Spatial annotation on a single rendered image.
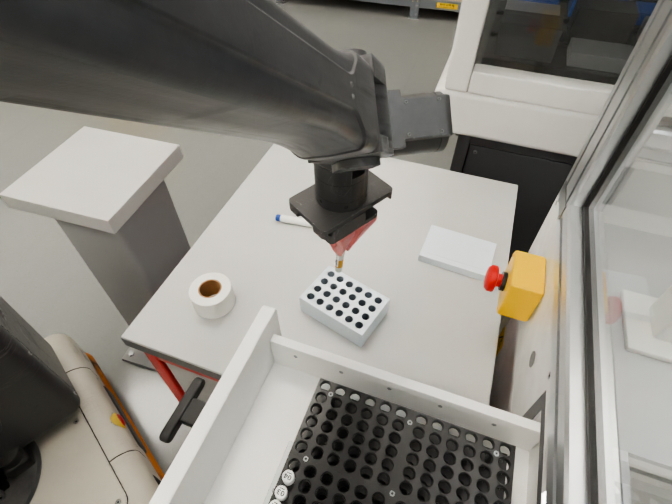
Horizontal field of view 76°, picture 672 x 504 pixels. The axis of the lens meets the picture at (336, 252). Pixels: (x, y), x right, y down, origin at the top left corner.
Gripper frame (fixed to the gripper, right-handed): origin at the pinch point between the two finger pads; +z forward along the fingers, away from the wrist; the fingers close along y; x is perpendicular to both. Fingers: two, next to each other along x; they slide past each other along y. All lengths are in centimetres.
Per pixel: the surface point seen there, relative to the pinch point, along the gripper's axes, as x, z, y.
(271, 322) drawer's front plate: -0.7, 4.9, -11.9
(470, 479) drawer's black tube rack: -27.8, 6.2, -6.4
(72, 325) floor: 97, 98, -49
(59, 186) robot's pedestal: 67, 22, -25
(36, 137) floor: 235, 103, -24
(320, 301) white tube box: 4.7, 18.3, -0.5
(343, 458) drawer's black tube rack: -18.1, 6.0, -15.0
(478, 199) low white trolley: 5.2, 22.7, 43.0
